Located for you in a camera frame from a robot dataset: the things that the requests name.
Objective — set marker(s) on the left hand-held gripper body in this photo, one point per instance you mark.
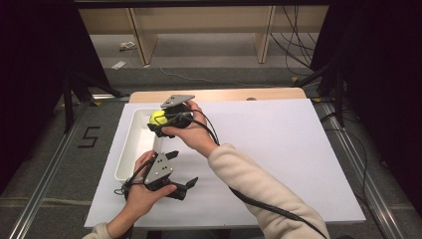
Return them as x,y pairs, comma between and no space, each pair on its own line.
160,170

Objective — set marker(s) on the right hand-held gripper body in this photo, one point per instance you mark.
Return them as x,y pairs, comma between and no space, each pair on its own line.
179,114

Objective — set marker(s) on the yellow tennis ball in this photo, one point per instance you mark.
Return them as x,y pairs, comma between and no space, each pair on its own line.
157,118

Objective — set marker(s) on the white plastic tray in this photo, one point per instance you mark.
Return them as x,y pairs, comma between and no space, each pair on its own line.
139,146

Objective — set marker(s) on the person's right hand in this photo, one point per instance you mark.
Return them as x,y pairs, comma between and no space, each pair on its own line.
194,132

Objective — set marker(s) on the person's left hand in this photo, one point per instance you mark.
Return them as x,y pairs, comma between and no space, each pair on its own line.
142,197

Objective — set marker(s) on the black tape floor mark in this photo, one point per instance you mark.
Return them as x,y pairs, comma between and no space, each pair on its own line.
89,136

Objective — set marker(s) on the white paper scrap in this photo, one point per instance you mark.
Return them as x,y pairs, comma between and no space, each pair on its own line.
118,65

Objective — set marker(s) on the white adapter on floor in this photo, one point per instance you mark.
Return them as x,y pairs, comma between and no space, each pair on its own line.
127,45

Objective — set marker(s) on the black metal stand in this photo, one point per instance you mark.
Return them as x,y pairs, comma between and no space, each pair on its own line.
71,96
336,86

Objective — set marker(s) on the light wooden bench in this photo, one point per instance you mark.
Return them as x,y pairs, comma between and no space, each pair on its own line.
199,20

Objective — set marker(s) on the white board sheet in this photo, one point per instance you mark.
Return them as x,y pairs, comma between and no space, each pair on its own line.
282,149

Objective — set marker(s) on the dark curtain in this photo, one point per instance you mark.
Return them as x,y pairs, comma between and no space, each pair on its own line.
384,66
33,66

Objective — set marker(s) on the aluminium floor rail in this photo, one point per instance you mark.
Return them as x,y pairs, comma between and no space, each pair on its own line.
46,179
361,169

